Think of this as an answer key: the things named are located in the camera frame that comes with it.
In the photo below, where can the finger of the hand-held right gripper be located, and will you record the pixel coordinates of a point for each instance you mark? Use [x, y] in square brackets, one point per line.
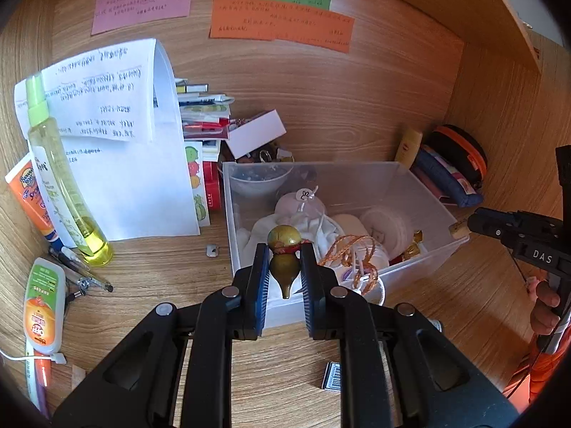
[564, 167]
[495, 224]

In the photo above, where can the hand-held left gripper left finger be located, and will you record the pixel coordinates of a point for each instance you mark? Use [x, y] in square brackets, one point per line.
[263, 290]

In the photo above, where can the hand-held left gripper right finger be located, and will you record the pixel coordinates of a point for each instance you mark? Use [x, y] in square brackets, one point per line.
[308, 290]

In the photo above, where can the golden gourd ornament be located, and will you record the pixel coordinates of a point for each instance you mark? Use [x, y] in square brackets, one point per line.
[283, 272]

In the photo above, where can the white round container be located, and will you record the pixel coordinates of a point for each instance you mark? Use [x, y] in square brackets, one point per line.
[379, 255]

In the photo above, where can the pink pouch with white tag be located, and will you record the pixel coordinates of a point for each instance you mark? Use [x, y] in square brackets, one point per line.
[290, 207]

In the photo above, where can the gold ribbon bow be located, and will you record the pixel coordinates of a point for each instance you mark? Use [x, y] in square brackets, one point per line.
[412, 249]

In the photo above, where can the clear plastic storage box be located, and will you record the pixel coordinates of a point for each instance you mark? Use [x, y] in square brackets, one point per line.
[401, 183]

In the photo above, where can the person's right forearm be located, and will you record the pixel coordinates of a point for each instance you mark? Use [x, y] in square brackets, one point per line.
[551, 368]

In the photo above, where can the wooden desktop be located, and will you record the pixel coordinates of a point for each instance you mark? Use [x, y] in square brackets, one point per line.
[156, 267]

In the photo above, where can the person's right hand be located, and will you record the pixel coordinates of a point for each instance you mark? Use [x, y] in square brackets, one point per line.
[546, 310]

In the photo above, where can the blue pencil case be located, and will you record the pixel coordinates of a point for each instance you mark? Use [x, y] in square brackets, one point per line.
[450, 178]

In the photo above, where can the pink wallet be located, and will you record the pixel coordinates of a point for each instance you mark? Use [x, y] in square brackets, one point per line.
[430, 187]

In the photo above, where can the black orange round case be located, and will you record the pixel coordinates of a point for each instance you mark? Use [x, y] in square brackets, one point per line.
[464, 151]

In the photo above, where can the small yellow bottle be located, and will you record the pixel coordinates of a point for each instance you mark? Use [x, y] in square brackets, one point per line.
[408, 147]

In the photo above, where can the fruit sticker sheet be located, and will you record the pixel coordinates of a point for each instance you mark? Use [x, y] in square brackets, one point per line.
[196, 187]

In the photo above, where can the white cardboard box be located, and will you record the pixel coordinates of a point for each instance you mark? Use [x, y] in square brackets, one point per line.
[258, 136]

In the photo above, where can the wooden shelf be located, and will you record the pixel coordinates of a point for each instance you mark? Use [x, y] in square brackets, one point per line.
[490, 18]

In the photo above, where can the white paper sheet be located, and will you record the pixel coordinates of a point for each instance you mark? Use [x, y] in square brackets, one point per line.
[134, 178]

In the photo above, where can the black ballpoint pen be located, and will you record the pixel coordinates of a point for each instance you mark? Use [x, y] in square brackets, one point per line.
[84, 276]

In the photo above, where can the stack of small boxes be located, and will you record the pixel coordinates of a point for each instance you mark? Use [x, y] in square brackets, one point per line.
[203, 111]

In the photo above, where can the clear ballpoint pen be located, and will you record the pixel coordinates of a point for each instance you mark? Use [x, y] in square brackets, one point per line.
[76, 259]

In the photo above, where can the white green orange tube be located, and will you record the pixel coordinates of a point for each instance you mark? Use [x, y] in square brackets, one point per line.
[44, 307]

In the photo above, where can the yellow spray bottle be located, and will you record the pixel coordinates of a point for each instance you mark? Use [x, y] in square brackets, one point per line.
[67, 187]

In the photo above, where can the orange sunscreen tube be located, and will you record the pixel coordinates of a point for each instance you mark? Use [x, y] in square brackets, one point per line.
[31, 191]

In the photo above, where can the orange paper note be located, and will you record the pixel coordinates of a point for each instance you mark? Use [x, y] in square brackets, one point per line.
[281, 24]

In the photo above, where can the pink paper note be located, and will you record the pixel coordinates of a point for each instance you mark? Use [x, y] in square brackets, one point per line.
[142, 0]

